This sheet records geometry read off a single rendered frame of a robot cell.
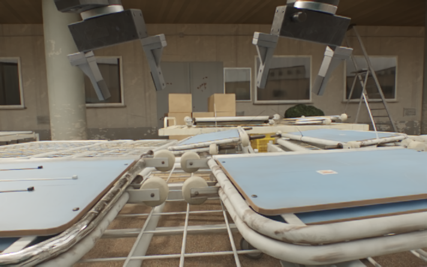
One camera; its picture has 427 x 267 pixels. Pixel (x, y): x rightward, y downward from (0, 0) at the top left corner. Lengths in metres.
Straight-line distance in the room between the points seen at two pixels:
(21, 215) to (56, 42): 4.65
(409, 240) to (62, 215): 0.48
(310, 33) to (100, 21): 0.38
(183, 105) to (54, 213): 3.55
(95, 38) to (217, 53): 6.16
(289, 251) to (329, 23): 0.39
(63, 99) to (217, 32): 4.22
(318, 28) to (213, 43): 6.23
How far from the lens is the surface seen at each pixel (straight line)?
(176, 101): 3.87
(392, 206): 0.51
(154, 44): 0.46
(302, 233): 0.32
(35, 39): 7.99
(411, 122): 9.14
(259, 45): 0.45
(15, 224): 0.42
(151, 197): 0.51
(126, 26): 0.46
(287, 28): 0.46
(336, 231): 0.34
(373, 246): 0.38
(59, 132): 4.83
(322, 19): 0.49
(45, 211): 0.43
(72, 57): 0.54
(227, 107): 3.99
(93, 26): 0.49
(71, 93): 4.81
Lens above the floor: 0.69
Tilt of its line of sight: 4 degrees down
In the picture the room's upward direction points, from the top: 1 degrees counter-clockwise
